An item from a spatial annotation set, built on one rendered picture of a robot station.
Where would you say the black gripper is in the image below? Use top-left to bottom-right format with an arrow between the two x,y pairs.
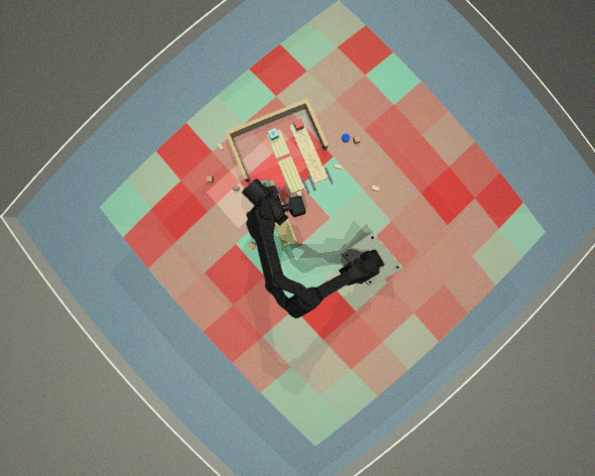
246,196 -> 306,219

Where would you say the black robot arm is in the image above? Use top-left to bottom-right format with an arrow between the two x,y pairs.
242,179 -> 384,318

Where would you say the yellow strip with green crosshatch pattern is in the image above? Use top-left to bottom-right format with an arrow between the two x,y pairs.
269,180 -> 298,247

